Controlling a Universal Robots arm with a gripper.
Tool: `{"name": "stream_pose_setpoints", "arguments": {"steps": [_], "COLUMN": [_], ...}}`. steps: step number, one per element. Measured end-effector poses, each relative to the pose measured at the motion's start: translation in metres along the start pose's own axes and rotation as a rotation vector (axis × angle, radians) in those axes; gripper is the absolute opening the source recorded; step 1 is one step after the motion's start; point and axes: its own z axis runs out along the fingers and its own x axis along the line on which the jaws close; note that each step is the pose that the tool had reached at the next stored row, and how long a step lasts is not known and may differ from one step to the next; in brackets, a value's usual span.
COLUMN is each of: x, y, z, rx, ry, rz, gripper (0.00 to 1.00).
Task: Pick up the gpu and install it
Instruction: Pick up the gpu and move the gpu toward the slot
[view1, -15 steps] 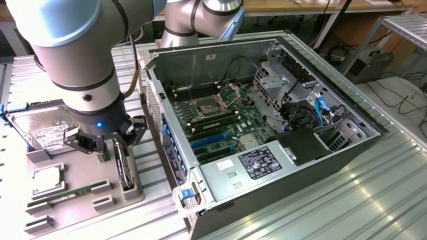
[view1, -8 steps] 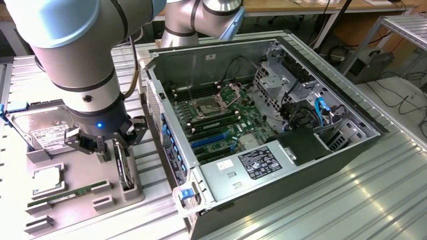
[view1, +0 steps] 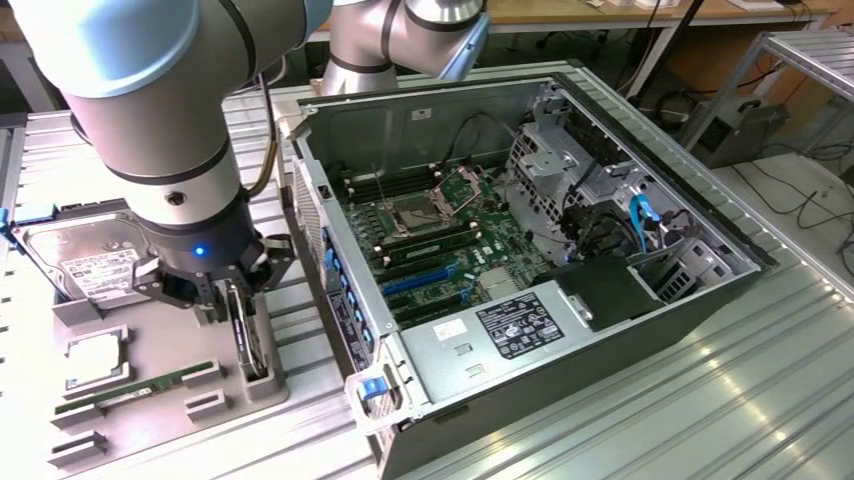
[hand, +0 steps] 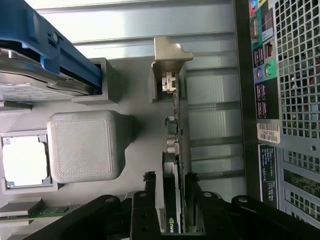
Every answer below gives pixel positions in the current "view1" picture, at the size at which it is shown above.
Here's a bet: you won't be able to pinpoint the grey parts rack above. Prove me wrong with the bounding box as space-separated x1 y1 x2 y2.
46 219 292 469

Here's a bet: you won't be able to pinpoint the grey power supply unit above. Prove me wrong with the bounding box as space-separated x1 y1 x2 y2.
397 279 596 407

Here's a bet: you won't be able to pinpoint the metal disk bay cage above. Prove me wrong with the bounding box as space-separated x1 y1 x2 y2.
504 121 583 202

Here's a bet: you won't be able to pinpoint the metal socket cover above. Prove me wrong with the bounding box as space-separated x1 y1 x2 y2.
430 166 486 204

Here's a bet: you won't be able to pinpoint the silver chipset heatsink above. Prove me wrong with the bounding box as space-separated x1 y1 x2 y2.
474 269 529 297

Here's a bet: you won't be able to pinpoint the wooden desk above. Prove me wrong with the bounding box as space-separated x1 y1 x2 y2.
302 0 839 46

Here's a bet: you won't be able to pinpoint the black open PC case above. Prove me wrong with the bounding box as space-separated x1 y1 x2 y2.
274 59 779 480

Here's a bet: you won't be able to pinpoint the CPU socket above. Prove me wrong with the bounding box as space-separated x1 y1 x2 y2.
388 191 442 237

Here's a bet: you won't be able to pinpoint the black expansion slot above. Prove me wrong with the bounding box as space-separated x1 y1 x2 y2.
388 288 469 322

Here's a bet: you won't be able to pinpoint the silver CPU chip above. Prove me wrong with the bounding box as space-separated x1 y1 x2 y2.
62 333 133 392

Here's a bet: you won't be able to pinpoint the silver hard disk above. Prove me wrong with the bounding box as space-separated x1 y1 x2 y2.
17 211 162 307

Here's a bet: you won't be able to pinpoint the blue expansion slot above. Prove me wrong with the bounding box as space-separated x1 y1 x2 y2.
381 266 456 297

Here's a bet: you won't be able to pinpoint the blue flat wire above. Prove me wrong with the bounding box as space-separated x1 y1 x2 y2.
624 193 663 257

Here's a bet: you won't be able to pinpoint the green RAM stick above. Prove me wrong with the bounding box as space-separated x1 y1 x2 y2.
51 366 216 416

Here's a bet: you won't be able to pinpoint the metal slat table frame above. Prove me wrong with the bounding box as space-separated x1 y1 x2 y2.
731 30 854 121

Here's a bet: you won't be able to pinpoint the green motherboard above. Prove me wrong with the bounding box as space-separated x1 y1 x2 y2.
337 163 572 327

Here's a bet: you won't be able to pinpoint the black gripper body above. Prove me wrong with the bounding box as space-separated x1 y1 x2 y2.
137 197 269 284

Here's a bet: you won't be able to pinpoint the black looped wire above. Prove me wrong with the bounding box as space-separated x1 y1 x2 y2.
448 111 516 162

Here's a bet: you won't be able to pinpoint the black RAM slots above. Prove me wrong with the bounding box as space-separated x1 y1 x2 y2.
340 167 436 203

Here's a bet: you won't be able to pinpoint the black box on floor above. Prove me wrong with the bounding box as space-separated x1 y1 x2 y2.
691 96 789 169

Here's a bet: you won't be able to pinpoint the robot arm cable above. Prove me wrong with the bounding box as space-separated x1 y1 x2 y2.
240 73 278 195

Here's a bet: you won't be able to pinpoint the blue disk bracket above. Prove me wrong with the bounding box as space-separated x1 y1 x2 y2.
10 201 66 227

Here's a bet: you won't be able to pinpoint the installed black RAM stick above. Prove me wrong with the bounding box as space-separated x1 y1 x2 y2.
376 227 482 264

